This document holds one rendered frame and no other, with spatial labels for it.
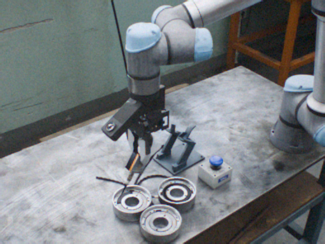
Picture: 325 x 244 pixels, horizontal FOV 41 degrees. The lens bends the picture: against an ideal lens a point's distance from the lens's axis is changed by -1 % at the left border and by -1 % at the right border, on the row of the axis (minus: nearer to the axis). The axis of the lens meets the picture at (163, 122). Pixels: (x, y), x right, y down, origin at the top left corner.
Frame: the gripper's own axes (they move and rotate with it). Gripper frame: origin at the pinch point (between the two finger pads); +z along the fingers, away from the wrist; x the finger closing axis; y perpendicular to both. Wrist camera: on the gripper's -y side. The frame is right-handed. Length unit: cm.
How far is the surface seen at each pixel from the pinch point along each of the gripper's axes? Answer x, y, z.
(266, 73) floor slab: 115, 215, 95
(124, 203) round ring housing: -0.2, -5.1, 12.4
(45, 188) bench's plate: 21.2, -17.9, 15.2
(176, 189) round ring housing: -4.8, 9.4, 12.8
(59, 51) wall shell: 153, 56, 43
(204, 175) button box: -5.7, 19.3, 12.3
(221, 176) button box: -10.0, 21.7, 11.5
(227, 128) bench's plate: 8.5, 44.5, 15.0
